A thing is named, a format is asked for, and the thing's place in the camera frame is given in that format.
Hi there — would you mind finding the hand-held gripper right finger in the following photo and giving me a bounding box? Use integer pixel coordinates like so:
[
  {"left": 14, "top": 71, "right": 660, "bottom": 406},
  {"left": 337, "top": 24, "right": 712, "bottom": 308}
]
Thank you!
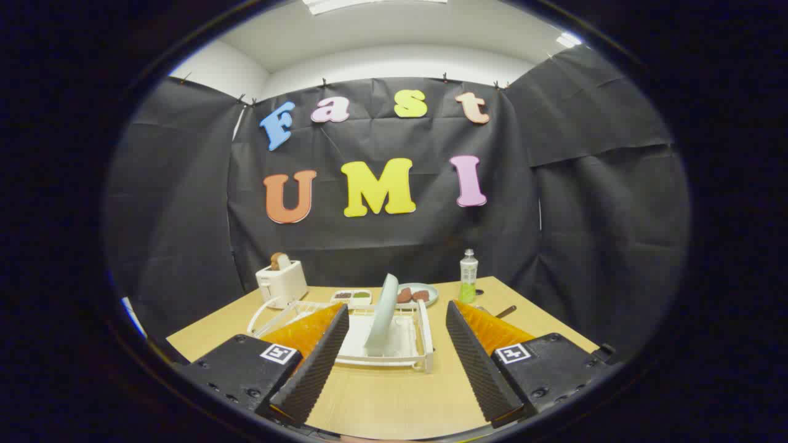
[{"left": 444, "top": 300, "right": 613, "bottom": 429}]

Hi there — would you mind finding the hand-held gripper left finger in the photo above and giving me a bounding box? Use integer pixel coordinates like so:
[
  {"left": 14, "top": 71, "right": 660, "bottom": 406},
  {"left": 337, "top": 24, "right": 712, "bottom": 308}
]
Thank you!
[{"left": 179, "top": 301, "right": 350, "bottom": 428}]

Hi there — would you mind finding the white wire dish rack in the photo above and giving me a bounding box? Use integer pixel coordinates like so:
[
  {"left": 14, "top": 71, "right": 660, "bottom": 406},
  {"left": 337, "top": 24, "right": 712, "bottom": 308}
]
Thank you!
[{"left": 248, "top": 298, "right": 435, "bottom": 374}]

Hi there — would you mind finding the large pale green plate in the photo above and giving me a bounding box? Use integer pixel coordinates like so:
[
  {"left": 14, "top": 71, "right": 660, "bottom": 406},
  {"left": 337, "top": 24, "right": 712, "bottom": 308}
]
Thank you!
[{"left": 364, "top": 273, "right": 400, "bottom": 357}]

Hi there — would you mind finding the white divided condiment dish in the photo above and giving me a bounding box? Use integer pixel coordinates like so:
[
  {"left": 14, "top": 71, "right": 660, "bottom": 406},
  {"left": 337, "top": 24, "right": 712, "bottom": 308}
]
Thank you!
[{"left": 331, "top": 289, "right": 373, "bottom": 306}]

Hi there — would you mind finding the small pale green plate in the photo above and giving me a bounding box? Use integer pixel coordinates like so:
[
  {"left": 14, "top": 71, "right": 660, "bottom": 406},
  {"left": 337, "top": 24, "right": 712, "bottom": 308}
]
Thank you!
[{"left": 396, "top": 282, "right": 440, "bottom": 308}]

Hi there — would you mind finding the white drying mat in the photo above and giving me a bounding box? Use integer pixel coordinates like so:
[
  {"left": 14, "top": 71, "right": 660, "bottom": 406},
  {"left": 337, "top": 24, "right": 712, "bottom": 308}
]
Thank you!
[{"left": 339, "top": 314, "right": 419, "bottom": 359}]

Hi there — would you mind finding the green label plastic bottle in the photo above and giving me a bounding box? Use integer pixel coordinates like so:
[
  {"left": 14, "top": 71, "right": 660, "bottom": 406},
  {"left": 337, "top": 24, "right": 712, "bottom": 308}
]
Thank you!
[{"left": 459, "top": 249, "right": 479, "bottom": 305}]

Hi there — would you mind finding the white toaster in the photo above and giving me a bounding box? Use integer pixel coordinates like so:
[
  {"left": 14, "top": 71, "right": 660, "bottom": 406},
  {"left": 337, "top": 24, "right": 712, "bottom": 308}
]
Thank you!
[{"left": 255, "top": 260, "right": 308, "bottom": 309}]

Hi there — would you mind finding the black backdrop cloth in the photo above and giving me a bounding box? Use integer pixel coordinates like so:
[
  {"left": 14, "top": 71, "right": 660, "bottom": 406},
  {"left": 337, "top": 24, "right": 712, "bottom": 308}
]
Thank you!
[{"left": 105, "top": 44, "right": 690, "bottom": 364}]

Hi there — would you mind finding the long ceiling light panel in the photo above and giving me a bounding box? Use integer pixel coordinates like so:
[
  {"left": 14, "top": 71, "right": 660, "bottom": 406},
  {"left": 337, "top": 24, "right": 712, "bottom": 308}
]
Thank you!
[{"left": 302, "top": 0, "right": 448, "bottom": 15}]

